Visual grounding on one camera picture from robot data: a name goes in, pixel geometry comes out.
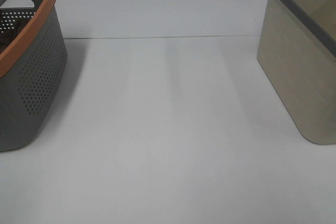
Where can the grey perforated basket orange rim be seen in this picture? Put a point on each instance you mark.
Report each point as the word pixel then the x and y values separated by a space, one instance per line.
pixel 33 59

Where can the beige basket grey rim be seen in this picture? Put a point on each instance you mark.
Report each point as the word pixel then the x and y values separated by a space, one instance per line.
pixel 297 53

